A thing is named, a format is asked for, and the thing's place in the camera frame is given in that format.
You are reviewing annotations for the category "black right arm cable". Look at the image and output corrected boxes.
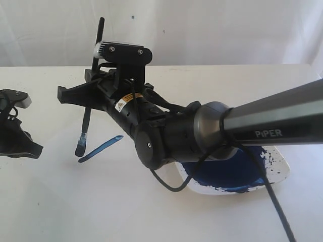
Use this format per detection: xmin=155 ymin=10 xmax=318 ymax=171
xmin=150 ymin=83 xmax=297 ymax=242

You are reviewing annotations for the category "black paintbrush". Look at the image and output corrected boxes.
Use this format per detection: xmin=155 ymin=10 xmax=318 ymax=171
xmin=75 ymin=17 xmax=105 ymax=157

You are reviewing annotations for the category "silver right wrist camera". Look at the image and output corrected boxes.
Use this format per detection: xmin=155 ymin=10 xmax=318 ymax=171
xmin=93 ymin=41 xmax=152 ymax=66

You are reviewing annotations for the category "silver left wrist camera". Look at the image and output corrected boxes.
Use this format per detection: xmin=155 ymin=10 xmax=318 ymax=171
xmin=1 ymin=89 xmax=32 ymax=109

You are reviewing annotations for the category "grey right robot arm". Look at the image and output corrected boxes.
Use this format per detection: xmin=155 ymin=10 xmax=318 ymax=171
xmin=58 ymin=63 xmax=322 ymax=170

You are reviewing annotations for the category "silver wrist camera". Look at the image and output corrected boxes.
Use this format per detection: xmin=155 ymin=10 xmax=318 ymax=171
xmin=1 ymin=89 xmax=32 ymax=109
xmin=93 ymin=41 xmax=152 ymax=66

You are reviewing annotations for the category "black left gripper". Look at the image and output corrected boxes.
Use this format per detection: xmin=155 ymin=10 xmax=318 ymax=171
xmin=1 ymin=89 xmax=43 ymax=159

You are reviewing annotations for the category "white paper sheet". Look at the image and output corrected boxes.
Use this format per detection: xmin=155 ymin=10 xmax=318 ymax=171
xmin=26 ymin=118 xmax=173 ymax=223

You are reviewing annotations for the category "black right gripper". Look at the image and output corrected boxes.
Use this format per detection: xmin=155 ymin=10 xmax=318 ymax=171
xmin=57 ymin=63 xmax=187 ymax=142

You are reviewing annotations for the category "white square plate blue paint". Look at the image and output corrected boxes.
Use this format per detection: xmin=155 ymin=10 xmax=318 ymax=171
xmin=187 ymin=146 xmax=290 ymax=196

